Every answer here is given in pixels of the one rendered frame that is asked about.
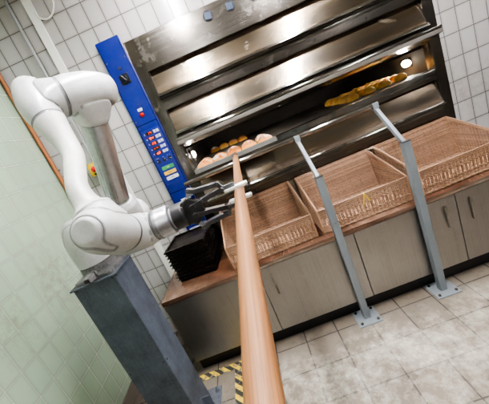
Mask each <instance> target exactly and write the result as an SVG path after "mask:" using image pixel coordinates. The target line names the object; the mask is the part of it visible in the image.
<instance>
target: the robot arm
mask: <svg viewBox="0 0 489 404"><path fill-rule="evenodd" d="M10 91H11V94H12V97H13V100H14V105H15V106H16V108H17V109H18V112H19V113H20V114H21V116H22V117H23V118H24V119H25V121H26V122H27V123H28V124H29V125H31V126H32V127H33V129H35V131H36V132H37V133H39V134H40V135H41V136H42V137H43V138H44V139H46V140H47V141H48V142H49V143H50V144H51V145H53V146H54V147H55V148H56V149H57V150H58V152H59V153H60V154H61V156H62V158H63V175H64V185H65V189H66V192H67V196H68V198H69V200H70V202H71V204H72V206H73V208H74V210H75V214H74V216H73V218H71V219H70V220H68V221H67V222H65V223H64V224H63V225H62V231H61V235H62V240H63V245H64V247H65V249H66V251H67V253H68V255H69V256H70V258H71V259H72V261H73V262H74V263H75V265H76V266H77V267H78V269H79V271H80V272H81V274H82V277H81V279H80V280H79V281H78V282H77V283H76V284H75V286H76V288H78V287H80V286H82V285H88V284H90V283H91V282H92V281H94V280H96V279H99V278H100V277H104V276H107V275H110V274H112V273H113V272H114V271H115V268H116V267H117V266H118V265H119V263H120V262H121V261H122V260H123V258H125V257H126V255H129V254H132V253H137V252H139V251H141V250H144V249H146V248H149V247H151V246H153V245H154V244H155V243H156V242H158V241H159V240H162V239H165V238H166V237H169V236H172V235H174V234H177V233H178V232H179V230H180V229H182V228H186V227H188V226H190V225H192V224H199V225H200V226H201V227H202V229H203V230H206V229H207V228H208V226H209V225H211V224H214V223H216V222H217V221H219V220H222V219H224V218H225V217H227V216H230V215H231V214H232V207H235V198H233V199H231V200H229V202H228V203H227V204H220V205H217V206H213V207H210V208H204V206H203V203H204V202H205V201H207V200H209V199H211V198H213V197H214V196H216V195H218V194H219V193H221V192H224V193H226V192H230V191H232V190H234V189H236V188H239V187H242V186H244V185H246V184H248V183H247V180H244V181H241V182H240V183H238V184H234V182H230V183H228V184H225V185H221V184H220V182H219V181H216V182H212V183H210V184H205V185H202V186H199V187H197V188H187V189H186V190H185V193H186V198H184V200H182V201H180V202H179V203H176V204H173V205H171V206H168V205H164V206H162V207H160V208H157V209H155V210H150V208H149V207H148V205H147V204H146V203H145V202H144V201H143V200H141V199H137V198H135V197H134V196H133V195H132V194H130V193H128V190H127V185H126V183H125V179H124V177H123V172H122V168H121V166H120V162H119V157H118V155H117V154H118V153H117V151H116V147H115V142H114V140H113V136H112V133H111V129H110V125H109V123H108V121H109V120H110V118H111V106H113V105H115V103H116V102H117V100H118V97H119V92H118V88H117V86H116V84H115V82H114V80H113V79H112V78H111V77H110V76H109V75H106V74H103V73H100V72H96V71H74V72H68V73H64V74H61V75H56V76H53V77H49V78H42V79H36V78H35V77H31V76H25V75H24V76H19V77H17V78H16V79H14V80H13V81H12V83H11V85H10ZM70 116H71V117H72V119H73V120H74V121H75V122H76V123H77V124H78V125H79V126H80V127H81V130H82V133H83V137H84V139H85V141H86V144H87V148H88V151H89V153H90V156H91V159H92V162H93V164H94V167H95V170H96V173H97V176H98V178H99V182H100V185H101V187H102V189H103V194H104V196H105V197H99V196H97V195H96V194H95V193H94V192H93V191H92V189H91V188H90V186H89V184H88V181H87V162H86V156H85V154H84V151H83V149H82V147H81V145H80V143H79V141H78V140H77V138H76V136H75V133H74V132H73V131H72V129H71V126H70V124H69V123H68V121H67V117H70ZM211 188H217V189H215V190H213V191H212V192H210V193H209V194H207V195H205V196H202V197H201V198H199V199H195V198H191V197H190V196H192V195H193V194H195V193H198V192H202V191H206V190H209V189H211ZM226 209H228V210H226ZM223 210H226V211H224V212H222V213H220V214H218V215H216V216H214V217H212V218H210V219H208V220H204V221H201V220H202V219H203V217H204V216H205V215H208V214H210V213H214V212H219V211H223Z"/></svg>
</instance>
